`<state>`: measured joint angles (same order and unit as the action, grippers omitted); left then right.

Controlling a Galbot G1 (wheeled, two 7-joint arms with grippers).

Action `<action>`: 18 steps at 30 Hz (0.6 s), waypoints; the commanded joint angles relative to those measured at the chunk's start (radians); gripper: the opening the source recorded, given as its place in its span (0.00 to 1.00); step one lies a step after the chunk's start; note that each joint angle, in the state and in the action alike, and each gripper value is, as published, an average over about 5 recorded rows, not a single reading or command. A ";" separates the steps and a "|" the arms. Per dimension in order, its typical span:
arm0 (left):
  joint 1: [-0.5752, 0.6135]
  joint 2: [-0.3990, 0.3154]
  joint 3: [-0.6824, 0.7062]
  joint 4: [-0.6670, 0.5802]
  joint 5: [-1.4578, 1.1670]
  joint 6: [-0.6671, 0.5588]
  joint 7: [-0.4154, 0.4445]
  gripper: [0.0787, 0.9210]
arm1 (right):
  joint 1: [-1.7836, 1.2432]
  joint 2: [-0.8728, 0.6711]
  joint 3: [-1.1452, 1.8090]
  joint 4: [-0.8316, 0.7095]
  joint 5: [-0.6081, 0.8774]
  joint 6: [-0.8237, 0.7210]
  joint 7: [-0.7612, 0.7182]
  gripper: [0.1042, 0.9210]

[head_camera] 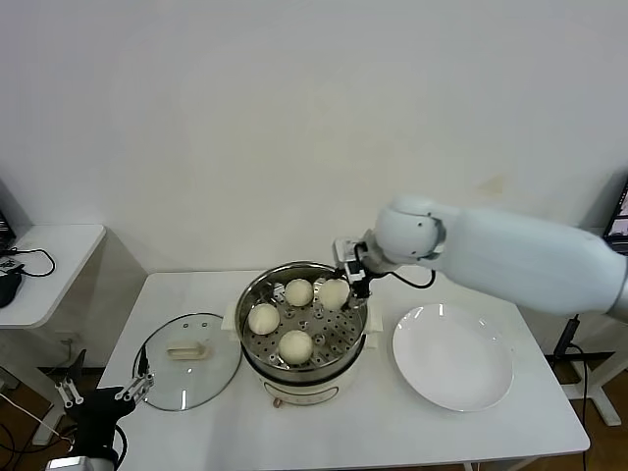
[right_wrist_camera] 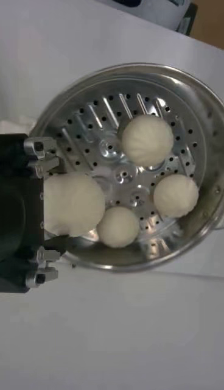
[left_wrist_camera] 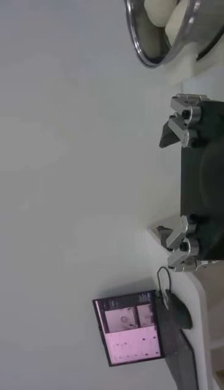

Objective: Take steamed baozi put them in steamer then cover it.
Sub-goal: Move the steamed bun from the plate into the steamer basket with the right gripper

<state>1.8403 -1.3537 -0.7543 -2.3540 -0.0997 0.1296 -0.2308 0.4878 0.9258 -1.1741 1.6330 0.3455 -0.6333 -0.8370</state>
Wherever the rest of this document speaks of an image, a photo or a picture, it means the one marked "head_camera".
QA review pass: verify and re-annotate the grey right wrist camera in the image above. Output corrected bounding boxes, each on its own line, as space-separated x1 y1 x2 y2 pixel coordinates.
332 237 367 280

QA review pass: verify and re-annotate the round glass pot lid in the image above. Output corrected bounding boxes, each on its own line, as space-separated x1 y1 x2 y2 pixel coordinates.
131 311 243 412

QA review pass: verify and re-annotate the steel steamer pot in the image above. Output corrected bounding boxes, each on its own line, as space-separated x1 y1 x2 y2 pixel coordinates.
221 299 384 408

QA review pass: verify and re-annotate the white round plate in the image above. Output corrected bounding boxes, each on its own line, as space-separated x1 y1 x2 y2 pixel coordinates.
392 303 514 412

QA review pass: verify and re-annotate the black laptop beside mouse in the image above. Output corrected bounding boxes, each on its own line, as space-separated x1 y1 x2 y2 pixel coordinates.
0 181 19 256

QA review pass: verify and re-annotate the white floor cable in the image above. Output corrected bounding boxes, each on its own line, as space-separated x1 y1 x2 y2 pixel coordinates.
0 392 75 443

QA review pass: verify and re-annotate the black cable with adapter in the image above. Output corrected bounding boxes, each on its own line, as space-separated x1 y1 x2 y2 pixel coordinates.
552 313 590 471

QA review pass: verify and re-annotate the black looped desk cable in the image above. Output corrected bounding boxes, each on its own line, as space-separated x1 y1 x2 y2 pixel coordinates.
0 246 57 281

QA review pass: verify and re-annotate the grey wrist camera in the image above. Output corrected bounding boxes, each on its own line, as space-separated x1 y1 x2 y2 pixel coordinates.
46 454 119 471
332 237 367 280

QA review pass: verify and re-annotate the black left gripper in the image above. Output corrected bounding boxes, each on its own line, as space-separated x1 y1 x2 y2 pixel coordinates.
54 345 156 456

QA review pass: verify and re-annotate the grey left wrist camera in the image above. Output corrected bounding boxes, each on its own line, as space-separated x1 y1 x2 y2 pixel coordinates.
46 454 119 471

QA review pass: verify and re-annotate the stainless steel steamer basket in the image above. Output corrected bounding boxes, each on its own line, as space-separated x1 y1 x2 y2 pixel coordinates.
235 262 368 373

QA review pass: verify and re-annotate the black laptop with white cable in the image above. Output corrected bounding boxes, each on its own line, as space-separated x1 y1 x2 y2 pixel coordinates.
603 171 628 256

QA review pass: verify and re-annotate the black metal floor bar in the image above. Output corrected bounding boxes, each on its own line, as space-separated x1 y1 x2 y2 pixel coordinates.
547 350 617 367

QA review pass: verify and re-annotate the black computer mouse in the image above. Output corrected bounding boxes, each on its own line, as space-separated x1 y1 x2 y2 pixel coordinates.
0 272 25 310

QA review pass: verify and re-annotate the white side table with mouse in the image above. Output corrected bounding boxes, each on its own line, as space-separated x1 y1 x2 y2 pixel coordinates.
0 224 107 447

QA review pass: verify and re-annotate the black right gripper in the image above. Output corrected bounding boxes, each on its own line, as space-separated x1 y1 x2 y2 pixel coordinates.
329 230 384 311

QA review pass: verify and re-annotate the white steamed baozi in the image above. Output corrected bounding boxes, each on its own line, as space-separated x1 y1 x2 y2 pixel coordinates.
284 278 314 308
247 302 282 336
278 329 315 365
318 278 352 311

